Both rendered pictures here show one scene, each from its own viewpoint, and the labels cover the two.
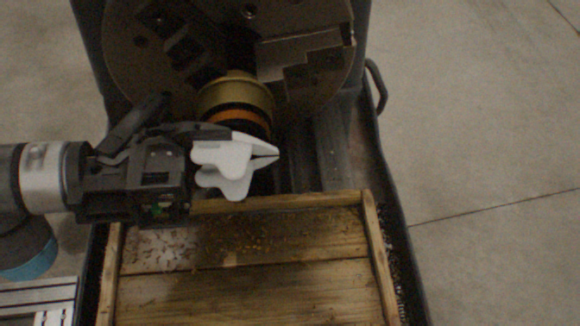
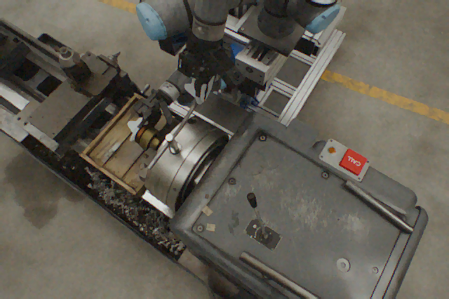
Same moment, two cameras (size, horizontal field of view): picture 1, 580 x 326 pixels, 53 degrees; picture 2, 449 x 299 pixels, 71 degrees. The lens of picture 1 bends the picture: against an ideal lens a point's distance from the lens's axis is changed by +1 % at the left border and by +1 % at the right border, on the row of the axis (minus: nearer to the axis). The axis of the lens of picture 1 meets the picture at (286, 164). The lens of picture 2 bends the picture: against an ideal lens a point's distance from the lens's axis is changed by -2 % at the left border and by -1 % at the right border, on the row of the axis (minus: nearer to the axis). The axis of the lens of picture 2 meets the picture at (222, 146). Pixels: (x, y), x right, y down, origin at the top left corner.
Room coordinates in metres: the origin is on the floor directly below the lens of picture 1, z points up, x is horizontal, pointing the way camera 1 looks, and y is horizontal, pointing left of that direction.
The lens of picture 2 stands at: (0.96, -0.14, 2.11)
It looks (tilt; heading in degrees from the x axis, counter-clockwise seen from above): 67 degrees down; 130
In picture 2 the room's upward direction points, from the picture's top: 1 degrees counter-clockwise
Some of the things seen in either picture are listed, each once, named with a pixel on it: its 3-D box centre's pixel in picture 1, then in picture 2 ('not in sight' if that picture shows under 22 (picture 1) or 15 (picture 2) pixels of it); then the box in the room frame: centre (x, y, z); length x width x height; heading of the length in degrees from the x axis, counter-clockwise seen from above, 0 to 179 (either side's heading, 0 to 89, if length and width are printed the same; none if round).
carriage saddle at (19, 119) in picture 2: not in sight; (72, 97); (-0.05, 0.02, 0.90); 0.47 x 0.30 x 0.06; 95
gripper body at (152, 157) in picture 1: (135, 177); (153, 107); (0.38, 0.16, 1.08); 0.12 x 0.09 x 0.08; 95
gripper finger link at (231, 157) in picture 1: (235, 159); (134, 127); (0.39, 0.05, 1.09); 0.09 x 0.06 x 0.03; 95
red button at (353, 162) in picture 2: not in sight; (352, 162); (1.05, 0.34, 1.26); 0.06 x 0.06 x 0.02; 5
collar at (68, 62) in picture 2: not in sight; (68, 57); (-0.01, 0.10, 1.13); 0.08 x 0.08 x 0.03
